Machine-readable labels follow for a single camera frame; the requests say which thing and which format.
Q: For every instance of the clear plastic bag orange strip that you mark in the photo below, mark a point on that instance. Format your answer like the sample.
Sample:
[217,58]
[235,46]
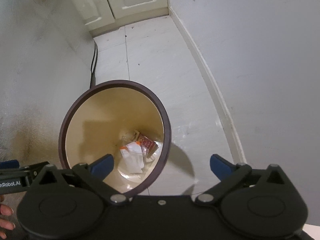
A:
[131,157]

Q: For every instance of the red cigarette pack wrapper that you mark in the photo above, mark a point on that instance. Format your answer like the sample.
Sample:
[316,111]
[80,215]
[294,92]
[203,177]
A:
[148,146]

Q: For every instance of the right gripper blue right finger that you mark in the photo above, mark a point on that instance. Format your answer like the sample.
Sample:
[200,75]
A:
[221,167]

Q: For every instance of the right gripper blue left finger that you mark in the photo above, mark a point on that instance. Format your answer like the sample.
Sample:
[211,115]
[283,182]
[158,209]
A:
[102,167]

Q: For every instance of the round brown trash bin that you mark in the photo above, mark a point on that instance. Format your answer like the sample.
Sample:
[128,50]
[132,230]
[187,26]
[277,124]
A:
[97,121]

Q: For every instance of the cream floor cabinet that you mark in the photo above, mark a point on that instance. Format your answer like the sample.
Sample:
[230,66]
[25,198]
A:
[101,16]

